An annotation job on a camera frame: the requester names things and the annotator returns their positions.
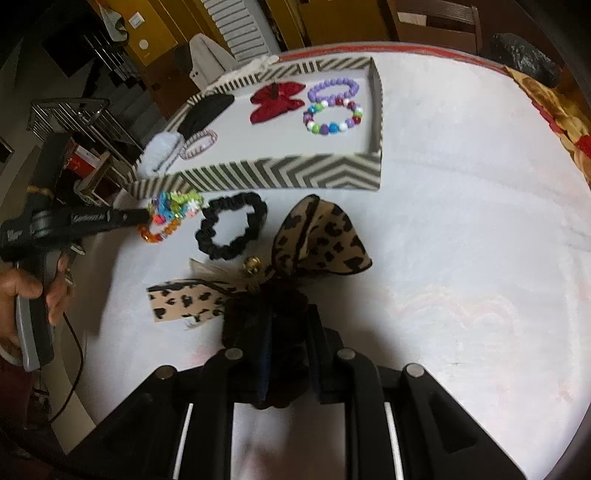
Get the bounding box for thin black scrunchie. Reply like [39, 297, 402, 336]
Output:
[195, 191, 269, 260]

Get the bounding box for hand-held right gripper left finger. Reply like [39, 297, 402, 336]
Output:
[69, 318, 273, 480]

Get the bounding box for grey coat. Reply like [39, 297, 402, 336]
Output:
[189, 34, 236, 90]

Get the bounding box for black plastic bag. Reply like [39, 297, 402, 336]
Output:
[489, 32, 561, 88]

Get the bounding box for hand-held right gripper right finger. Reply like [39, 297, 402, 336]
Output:
[305, 305, 527, 480]

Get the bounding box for multicolour bead bracelet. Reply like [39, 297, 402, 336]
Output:
[303, 100, 364, 137]

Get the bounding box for neon plastic bracelet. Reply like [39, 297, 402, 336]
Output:
[148, 190, 204, 224]

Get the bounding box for white knitted cloth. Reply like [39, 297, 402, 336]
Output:
[231, 55, 278, 77]

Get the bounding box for orange bead bracelet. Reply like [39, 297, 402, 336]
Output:
[139, 217, 182, 244]

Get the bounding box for pink bracelet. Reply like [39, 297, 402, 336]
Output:
[179, 130, 218, 160]

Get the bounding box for metal wire rack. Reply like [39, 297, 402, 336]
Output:
[30, 98, 144, 162]

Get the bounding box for brown wooden chair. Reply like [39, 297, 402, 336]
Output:
[388, 0, 483, 54]

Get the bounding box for leopard print bow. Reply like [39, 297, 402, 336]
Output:
[147, 194, 373, 324]

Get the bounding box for black cable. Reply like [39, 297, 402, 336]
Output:
[39, 309, 86, 423]

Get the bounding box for red box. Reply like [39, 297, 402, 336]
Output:
[67, 148, 100, 178]

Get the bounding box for light blue scrunchie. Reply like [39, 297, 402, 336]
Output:
[139, 131, 183, 175]

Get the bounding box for black hair clip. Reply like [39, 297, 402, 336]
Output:
[178, 92, 235, 139]

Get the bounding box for yellow red printed blanket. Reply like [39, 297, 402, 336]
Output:
[505, 65, 591, 185]

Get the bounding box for person's left hand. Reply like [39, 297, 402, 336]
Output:
[0, 256, 75, 352]

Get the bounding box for striped cardboard box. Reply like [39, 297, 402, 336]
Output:
[127, 56, 384, 197]

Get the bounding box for red butterfly hair clip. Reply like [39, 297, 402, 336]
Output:
[250, 80, 306, 124]

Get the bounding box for white louvered door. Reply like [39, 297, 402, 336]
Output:
[203, 0, 271, 61]

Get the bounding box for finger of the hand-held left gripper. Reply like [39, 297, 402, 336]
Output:
[104, 208, 153, 229]

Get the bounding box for purple bead bracelet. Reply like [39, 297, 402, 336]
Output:
[307, 78, 360, 106]

